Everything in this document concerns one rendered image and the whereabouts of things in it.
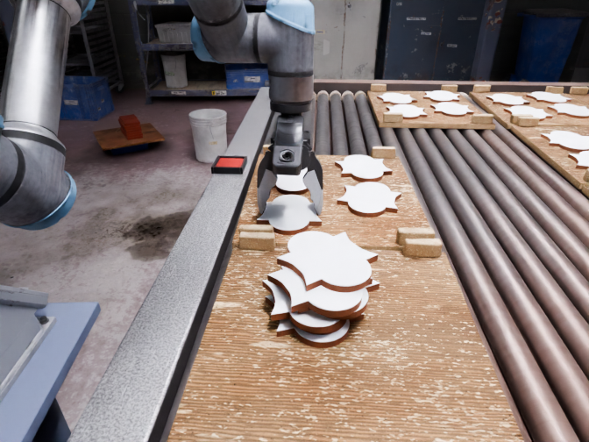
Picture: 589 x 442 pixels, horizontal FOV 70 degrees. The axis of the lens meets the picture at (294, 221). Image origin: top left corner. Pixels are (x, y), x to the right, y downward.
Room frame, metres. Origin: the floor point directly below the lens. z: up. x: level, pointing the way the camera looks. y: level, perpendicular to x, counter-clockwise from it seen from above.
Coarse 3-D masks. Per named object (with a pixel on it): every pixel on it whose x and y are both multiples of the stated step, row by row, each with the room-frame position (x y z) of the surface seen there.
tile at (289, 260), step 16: (304, 240) 0.50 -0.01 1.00; (320, 240) 0.50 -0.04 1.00; (336, 240) 0.50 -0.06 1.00; (288, 256) 0.46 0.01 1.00; (304, 256) 0.46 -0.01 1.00; (320, 256) 0.46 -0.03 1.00; (336, 256) 0.46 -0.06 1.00; (352, 256) 0.46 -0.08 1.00; (368, 256) 0.46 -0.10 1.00; (304, 272) 0.43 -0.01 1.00; (320, 272) 0.43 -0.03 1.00; (336, 272) 0.43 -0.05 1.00; (352, 272) 0.43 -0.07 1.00; (368, 272) 0.43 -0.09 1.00; (336, 288) 0.40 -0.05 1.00; (352, 288) 0.40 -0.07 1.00
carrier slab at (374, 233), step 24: (336, 168) 0.92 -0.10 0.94; (336, 192) 0.79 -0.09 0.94; (408, 192) 0.79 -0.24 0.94; (240, 216) 0.69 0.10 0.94; (336, 216) 0.69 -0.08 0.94; (384, 216) 0.69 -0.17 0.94; (408, 216) 0.69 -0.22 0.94; (288, 240) 0.61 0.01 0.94; (360, 240) 0.61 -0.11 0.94; (384, 240) 0.61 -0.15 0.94
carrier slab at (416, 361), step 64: (256, 256) 0.56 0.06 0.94; (384, 256) 0.56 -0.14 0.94; (256, 320) 0.42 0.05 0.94; (384, 320) 0.42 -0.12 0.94; (448, 320) 0.42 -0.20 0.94; (192, 384) 0.32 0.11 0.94; (256, 384) 0.32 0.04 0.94; (320, 384) 0.32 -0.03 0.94; (384, 384) 0.32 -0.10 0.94; (448, 384) 0.32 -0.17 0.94
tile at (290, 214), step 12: (276, 204) 0.72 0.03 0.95; (288, 204) 0.72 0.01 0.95; (300, 204) 0.72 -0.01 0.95; (312, 204) 0.72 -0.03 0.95; (264, 216) 0.67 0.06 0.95; (276, 216) 0.67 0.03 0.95; (288, 216) 0.67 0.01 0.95; (300, 216) 0.67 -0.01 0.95; (312, 216) 0.67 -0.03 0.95; (276, 228) 0.63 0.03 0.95; (288, 228) 0.63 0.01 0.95; (300, 228) 0.63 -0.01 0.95
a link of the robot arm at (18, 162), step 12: (0, 120) 0.56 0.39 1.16; (0, 132) 0.55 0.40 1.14; (0, 144) 0.54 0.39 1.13; (12, 144) 0.57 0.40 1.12; (0, 156) 0.53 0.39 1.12; (12, 156) 0.55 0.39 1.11; (0, 168) 0.52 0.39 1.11; (12, 168) 0.54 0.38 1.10; (24, 168) 0.56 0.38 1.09; (0, 180) 0.51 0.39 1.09; (12, 180) 0.53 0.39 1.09; (0, 192) 0.51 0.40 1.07; (12, 192) 0.53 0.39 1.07; (0, 204) 0.52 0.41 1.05
